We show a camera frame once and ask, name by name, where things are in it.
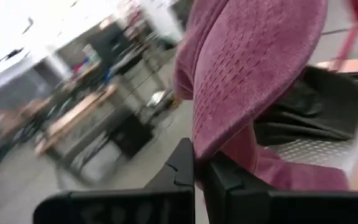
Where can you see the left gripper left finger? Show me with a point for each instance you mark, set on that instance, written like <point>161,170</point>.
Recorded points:
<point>166,205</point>

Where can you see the black box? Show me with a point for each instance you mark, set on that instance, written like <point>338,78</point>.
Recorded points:
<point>130,137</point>

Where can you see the black cap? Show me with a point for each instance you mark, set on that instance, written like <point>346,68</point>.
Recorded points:
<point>315,109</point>

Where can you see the red desk lamp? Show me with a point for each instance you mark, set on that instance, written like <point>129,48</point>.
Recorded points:
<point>351,40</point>

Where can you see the maroon cap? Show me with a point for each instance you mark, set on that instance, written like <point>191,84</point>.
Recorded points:
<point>244,77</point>

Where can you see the wooden desk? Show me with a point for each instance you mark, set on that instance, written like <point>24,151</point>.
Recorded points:
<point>73,116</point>

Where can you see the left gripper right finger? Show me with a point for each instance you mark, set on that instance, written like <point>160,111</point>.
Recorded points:
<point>235,205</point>

